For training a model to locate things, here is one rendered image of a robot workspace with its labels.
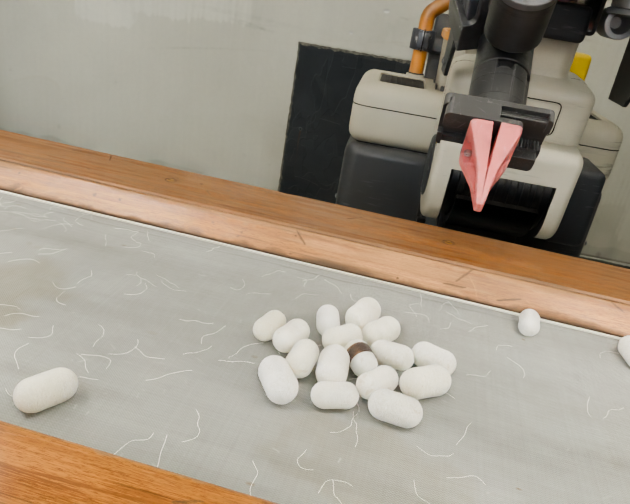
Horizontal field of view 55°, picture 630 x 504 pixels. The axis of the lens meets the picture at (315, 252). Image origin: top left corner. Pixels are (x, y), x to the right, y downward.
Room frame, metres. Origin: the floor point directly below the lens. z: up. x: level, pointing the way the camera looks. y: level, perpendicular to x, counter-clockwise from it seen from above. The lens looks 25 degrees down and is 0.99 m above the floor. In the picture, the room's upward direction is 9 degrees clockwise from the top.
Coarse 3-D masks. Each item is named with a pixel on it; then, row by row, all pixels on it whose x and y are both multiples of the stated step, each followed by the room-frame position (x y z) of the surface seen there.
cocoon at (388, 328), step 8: (376, 320) 0.40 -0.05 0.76; (384, 320) 0.40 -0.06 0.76; (392, 320) 0.40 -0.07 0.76; (368, 328) 0.39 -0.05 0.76; (376, 328) 0.39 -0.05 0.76; (384, 328) 0.39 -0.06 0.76; (392, 328) 0.39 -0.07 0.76; (400, 328) 0.40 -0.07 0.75; (368, 336) 0.38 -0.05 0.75; (376, 336) 0.38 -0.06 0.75; (384, 336) 0.38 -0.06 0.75; (392, 336) 0.39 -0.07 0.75; (368, 344) 0.38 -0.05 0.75
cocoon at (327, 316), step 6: (324, 306) 0.41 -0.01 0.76; (330, 306) 0.41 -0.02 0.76; (318, 312) 0.40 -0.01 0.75; (324, 312) 0.40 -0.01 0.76; (330, 312) 0.40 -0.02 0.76; (336, 312) 0.40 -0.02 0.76; (318, 318) 0.39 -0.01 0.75; (324, 318) 0.39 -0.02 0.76; (330, 318) 0.39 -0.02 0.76; (336, 318) 0.39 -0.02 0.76; (318, 324) 0.39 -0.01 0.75; (324, 324) 0.39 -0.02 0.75; (330, 324) 0.39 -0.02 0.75; (336, 324) 0.39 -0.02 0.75; (318, 330) 0.39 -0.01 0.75; (324, 330) 0.39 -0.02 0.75
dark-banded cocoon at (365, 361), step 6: (348, 342) 0.37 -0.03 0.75; (354, 342) 0.36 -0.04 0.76; (360, 354) 0.35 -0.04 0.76; (366, 354) 0.35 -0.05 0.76; (372, 354) 0.35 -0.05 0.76; (354, 360) 0.35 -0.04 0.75; (360, 360) 0.34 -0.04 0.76; (366, 360) 0.34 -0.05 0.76; (372, 360) 0.35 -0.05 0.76; (354, 366) 0.34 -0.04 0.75; (360, 366) 0.34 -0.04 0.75; (366, 366) 0.34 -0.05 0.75; (372, 366) 0.34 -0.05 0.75; (354, 372) 0.34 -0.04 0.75; (360, 372) 0.34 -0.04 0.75
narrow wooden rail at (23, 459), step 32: (0, 448) 0.21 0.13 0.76; (32, 448) 0.21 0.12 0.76; (64, 448) 0.22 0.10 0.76; (0, 480) 0.19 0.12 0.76; (32, 480) 0.19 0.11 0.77; (64, 480) 0.20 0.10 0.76; (96, 480) 0.20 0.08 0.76; (128, 480) 0.20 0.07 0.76; (160, 480) 0.21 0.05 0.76; (192, 480) 0.21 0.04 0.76
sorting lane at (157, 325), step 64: (0, 192) 0.56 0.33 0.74; (0, 256) 0.43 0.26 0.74; (64, 256) 0.45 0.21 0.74; (128, 256) 0.47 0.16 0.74; (192, 256) 0.49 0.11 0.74; (256, 256) 0.51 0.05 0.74; (0, 320) 0.34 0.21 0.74; (64, 320) 0.36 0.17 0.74; (128, 320) 0.37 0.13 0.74; (192, 320) 0.38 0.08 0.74; (256, 320) 0.40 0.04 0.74; (448, 320) 0.45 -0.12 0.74; (512, 320) 0.47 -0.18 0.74; (0, 384) 0.28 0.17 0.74; (128, 384) 0.30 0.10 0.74; (192, 384) 0.31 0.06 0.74; (256, 384) 0.32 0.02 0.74; (512, 384) 0.37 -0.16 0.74; (576, 384) 0.38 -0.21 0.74; (128, 448) 0.25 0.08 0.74; (192, 448) 0.25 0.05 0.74; (256, 448) 0.26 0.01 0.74; (320, 448) 0.27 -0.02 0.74; (384, 448) 0.28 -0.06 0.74; (448, 448) 0.29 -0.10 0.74; (512, 448) 0.30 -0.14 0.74; (576, 448) 0.31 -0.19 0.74
